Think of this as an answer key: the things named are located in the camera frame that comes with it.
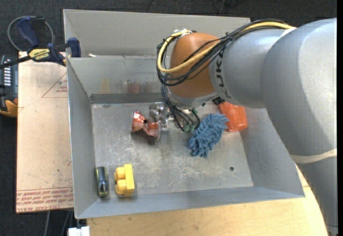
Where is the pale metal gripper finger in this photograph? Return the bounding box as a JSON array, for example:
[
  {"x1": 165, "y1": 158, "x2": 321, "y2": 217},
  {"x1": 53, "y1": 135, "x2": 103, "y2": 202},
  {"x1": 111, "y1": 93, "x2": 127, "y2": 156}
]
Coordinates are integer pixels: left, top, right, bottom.
[
  {"x1": 148, "y1": 102, "x2": 170, "y2": 120},
  {"x1": 158, "y1": 118, "x2": 170, "y2": 133}
]

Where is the crushed red and white can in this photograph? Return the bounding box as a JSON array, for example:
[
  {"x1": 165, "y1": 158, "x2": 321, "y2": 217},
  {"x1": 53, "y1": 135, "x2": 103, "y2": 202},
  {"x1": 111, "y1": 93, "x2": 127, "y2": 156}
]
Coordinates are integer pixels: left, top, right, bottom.
[{"x1": 130, "y1": 110, "x2": 162, "y2": 145}]

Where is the blue fluffy cloth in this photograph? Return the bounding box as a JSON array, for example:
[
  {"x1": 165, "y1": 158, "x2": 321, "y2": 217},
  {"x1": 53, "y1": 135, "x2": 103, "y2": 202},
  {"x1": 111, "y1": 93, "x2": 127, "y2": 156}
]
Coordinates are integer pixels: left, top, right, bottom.
[{"x1": 188, "y1": 112, "x2": 230, "y2": 158}]

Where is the grey metal bin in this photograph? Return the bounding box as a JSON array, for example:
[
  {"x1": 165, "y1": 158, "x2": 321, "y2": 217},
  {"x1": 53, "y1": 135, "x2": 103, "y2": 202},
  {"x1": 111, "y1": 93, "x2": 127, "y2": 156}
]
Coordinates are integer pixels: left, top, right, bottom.
[{"x1": 63, "y1": 9, "x2": 305, "y2": 220}]

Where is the orange plastic bottle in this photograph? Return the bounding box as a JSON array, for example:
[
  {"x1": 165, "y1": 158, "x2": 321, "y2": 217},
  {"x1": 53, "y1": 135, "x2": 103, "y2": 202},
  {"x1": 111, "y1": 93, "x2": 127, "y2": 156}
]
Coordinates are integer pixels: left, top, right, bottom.
[{"x1": 218, "y1": 100, "x2": 249, "y2": 133}]

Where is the yellow toy brick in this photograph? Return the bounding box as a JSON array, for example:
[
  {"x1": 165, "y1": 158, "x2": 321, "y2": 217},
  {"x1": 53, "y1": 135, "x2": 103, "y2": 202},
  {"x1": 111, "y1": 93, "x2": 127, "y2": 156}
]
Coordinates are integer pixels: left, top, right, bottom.
[{"x1": 113, "y1": 164, "x2": 136, "y2": 198}]

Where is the brown cardboard board, red print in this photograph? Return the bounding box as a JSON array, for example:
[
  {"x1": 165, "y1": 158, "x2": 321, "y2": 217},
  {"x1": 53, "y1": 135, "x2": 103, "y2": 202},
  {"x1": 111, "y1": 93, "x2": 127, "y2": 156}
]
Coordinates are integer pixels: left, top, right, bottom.
[{"x1": 16, "y1": 51, "x2": 74, "y2": 214}]

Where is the black cylinder on white bracket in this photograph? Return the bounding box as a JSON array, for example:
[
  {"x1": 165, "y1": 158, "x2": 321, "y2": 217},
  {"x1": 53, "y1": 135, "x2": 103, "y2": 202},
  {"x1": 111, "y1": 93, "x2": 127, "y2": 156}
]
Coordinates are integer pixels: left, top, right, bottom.
[{"x1": 199, "y1": 97, "x2": 225, "y2": 107}]

